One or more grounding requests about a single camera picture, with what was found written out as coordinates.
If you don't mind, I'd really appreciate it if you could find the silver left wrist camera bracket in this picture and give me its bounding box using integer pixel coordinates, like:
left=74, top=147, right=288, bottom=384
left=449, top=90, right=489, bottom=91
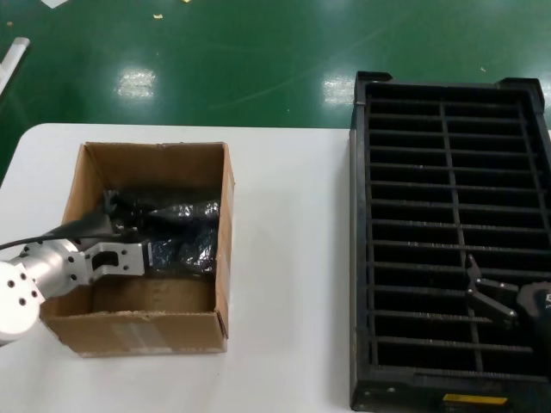
left=72, top=240, right=150, bottom=287

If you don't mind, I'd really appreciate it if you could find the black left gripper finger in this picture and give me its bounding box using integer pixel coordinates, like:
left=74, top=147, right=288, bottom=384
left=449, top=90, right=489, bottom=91
left=102, top=190, right=125, bottom=217

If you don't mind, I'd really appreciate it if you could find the grey transparent antistatic bag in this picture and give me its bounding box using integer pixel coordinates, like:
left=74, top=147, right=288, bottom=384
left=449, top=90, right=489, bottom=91
left=101, top=188, right=223, bottom=243

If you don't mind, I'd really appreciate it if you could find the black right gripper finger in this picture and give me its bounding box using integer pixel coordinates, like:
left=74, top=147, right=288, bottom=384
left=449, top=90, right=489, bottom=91
left=466, top=253, right=521, bottom=331

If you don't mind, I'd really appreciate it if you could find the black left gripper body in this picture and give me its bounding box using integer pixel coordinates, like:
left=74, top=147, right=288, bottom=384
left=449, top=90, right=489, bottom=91
left=45, top=209, right=133, bottom=242

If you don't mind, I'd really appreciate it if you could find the black slotted plastic container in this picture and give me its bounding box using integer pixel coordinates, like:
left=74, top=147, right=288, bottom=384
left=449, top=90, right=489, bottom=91
left=347, top=71, right=551, bottom=412

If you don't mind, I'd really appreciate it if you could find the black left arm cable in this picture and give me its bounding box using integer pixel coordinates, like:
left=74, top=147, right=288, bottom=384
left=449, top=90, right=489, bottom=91
left=0, top=223, right=130, bottom=251

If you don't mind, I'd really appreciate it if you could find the brown cardboard box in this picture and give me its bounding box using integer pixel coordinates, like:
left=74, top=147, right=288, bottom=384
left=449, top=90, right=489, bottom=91
left=39, top=141, right=237, bottom=357

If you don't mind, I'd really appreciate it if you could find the white pipe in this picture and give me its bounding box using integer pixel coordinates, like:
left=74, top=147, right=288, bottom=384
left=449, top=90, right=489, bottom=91
left=0, top=37, right=31, bottom=96

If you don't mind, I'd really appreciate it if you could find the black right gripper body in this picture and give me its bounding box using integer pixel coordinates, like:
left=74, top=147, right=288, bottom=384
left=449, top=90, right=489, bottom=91
left=516, top=281, right=551, bottom=330

